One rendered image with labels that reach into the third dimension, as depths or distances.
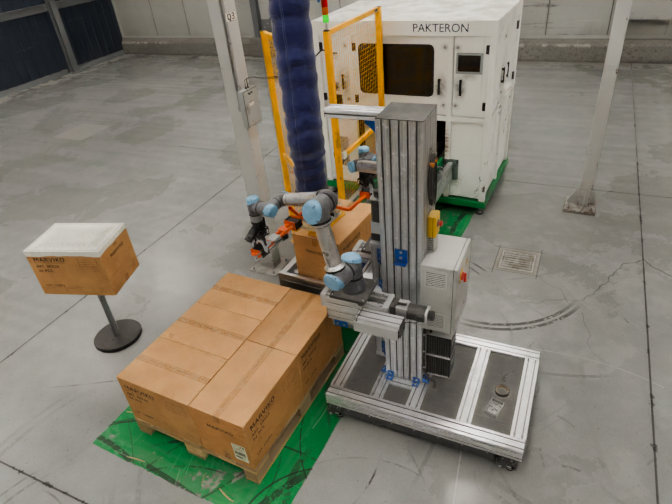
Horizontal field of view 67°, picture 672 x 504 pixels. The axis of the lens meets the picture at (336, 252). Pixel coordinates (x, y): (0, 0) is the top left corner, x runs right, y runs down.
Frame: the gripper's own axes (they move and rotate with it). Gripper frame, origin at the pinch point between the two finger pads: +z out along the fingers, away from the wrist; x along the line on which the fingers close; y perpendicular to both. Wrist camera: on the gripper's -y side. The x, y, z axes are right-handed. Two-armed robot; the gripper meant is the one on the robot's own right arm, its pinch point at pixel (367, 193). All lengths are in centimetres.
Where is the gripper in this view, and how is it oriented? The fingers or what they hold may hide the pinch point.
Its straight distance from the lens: 364.6
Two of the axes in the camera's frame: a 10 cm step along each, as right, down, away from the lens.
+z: 0.8, 8.2, 5.6
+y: -5.1, 5.2, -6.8
